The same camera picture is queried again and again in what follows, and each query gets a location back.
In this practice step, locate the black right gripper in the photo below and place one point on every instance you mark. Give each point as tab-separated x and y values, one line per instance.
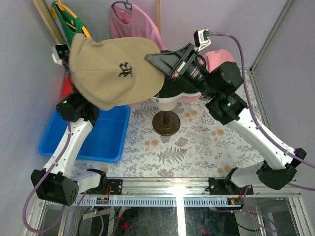
172	62

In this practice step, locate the green and white baseball cap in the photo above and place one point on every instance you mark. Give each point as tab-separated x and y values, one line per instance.
173	88

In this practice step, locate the beige cap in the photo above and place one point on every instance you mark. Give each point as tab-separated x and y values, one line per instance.
114	72

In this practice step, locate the dark round mannequin stand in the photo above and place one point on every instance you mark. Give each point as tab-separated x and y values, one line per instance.
166	123

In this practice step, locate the blue plastic bin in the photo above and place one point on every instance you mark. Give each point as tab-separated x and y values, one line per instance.
105	143

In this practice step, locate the pink bucket hat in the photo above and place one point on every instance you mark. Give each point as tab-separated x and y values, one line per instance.
216	58

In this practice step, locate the pink baseball cap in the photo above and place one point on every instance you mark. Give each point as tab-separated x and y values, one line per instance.
190	98

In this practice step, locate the beige mannequin head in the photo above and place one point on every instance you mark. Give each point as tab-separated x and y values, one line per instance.
167	105

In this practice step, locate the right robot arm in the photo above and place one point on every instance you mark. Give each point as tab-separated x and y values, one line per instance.
218	77

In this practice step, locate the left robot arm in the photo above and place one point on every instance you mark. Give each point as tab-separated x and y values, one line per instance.
54	182

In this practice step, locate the pink t-shirt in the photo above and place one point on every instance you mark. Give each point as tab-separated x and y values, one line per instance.
133	22

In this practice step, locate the blue-grey hanger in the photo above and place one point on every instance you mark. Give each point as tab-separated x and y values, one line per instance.
127	5

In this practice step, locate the floral table mat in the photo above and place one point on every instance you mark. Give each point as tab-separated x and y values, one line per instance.
202	147

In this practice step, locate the red cloth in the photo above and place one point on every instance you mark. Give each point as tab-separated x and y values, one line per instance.
66	87

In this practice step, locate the green tank top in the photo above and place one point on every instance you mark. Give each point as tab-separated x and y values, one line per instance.
73	24

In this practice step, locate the yellow hanger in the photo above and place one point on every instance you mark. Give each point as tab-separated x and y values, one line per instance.
73	17

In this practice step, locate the wooden clothes rack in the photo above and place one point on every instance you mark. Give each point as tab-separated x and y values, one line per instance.
56	33

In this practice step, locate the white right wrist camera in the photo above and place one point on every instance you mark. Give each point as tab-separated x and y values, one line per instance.
202	39

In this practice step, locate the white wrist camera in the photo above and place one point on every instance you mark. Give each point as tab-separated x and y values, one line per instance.
202	39
60	52

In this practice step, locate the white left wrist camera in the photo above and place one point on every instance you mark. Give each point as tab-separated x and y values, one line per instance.
60	52

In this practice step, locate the aluminium mounting rail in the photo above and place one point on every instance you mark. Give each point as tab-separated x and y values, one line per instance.
166	192

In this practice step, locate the aluminium corner post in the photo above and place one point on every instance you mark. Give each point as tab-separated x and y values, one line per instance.
289	4

